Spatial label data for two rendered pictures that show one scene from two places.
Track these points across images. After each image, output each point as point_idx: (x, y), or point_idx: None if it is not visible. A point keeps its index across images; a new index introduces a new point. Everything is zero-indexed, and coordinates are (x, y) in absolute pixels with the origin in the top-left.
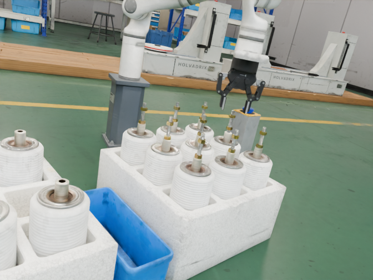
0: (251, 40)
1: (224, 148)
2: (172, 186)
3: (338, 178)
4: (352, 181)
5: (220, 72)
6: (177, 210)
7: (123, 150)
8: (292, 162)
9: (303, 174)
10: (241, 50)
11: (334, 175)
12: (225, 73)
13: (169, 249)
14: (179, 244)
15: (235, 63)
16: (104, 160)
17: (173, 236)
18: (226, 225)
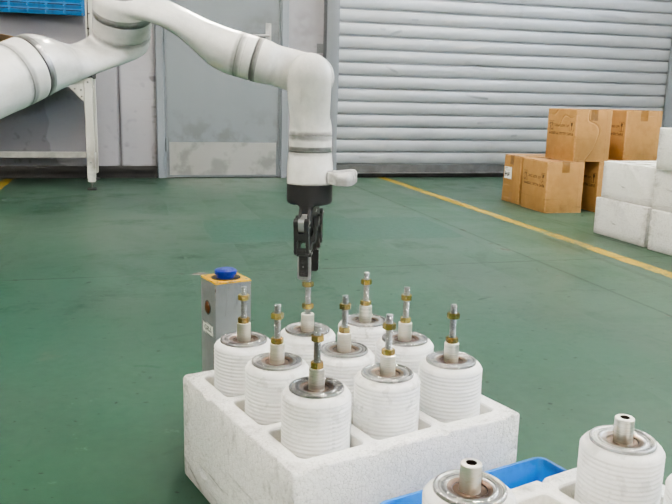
0: (330, 153)
1: (332, 337)
2: (455, 403)
3: (177, 333)
4: (187, 325)
5: (306, 219)
6: (498, 416)
7: (333, 434)
8: (106, 353)
9: (160, 356)
10: (325, 172)
11: (164, 332)
12: (304, 217)
13: (534, 459)
14: (515, 452)
15: (318, 195)
16: (312, 486)
17: (504, 453)
18: None
